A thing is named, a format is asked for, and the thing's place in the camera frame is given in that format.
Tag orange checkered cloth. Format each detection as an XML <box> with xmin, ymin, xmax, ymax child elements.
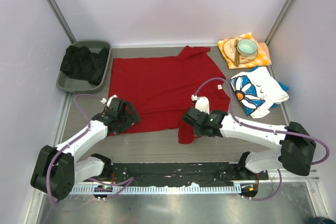
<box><xmin>217</xmin><ymin>33</ymin><xmax>271</xmax><ymax>69</ymax></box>

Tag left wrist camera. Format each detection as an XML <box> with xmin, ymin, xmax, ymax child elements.
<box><xmin>100</xmin><ymin>94</ymin><xmax>118</xmax><ymax>107</ymax></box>

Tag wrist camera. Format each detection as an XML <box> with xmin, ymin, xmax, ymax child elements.
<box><xmin>100</xmin><ymin>94</ymin><xmax>118</xmax><ymax>107</ymax></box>
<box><xmin>191</xmin><ymin>94</ymin><xmax>210</xmax><ymax>114</ymax></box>

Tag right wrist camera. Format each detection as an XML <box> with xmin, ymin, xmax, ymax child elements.
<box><xmin>191</xmin><ymin>94</ymin><xmax>210</xmax><ymax>114</ymax></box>

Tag red t-shirt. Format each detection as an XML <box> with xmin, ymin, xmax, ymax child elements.
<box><xmin>109</xmin><ymin>46</ymin><xmax>230</xmax><ymax>144</ymax></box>

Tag beige plate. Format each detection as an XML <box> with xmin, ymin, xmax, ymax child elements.
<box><xmin>223</xmin><ymin>38</ymin><xmax>258</xmax><ymax>65</ymax></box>

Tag black t-shirt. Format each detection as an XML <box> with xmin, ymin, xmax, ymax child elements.
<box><xmin>60</xmin><ymin>46</ymin><xmax>109</xmax><ymax>85</ymax></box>

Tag light green bowl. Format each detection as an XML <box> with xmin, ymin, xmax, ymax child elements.
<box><xmin>237</xmin><ymin>39</ymin><xmax>258</xmax><ymax>57</ymax></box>

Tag white slotted cable duct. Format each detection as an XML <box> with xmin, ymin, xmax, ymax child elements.
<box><xmin>70</xmin><ymin>183</ymin><xmax>241</xmax><ymax>196</ymax></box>

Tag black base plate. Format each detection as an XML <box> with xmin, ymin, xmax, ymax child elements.
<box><xmin>95</xmin><ymin>162</ymin><xmax>269</xmax><ymax>187</ymax></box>

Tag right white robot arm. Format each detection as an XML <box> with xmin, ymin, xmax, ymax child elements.
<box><xmin>182</xmin><ymin>107</ymin><xmax>316</xmax><ymax>179</ymax></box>

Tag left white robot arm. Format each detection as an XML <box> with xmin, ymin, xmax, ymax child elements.
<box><xmin>30</xmin><ymin>95</ymin><xmax>140</xmax><ymax>200</ymax></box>

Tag white daisy print t-shirt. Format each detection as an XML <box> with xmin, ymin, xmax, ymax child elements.
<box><xmin>230</xmin><ymin>67</ymin><xmax>289</xmax><ymax>119</ymax></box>

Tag wooden chopsticks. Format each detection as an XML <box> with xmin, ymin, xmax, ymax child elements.
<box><xmin>234</xmin><ymin>38</ymin><xmax>240</xmax><ymax>67</ymax></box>

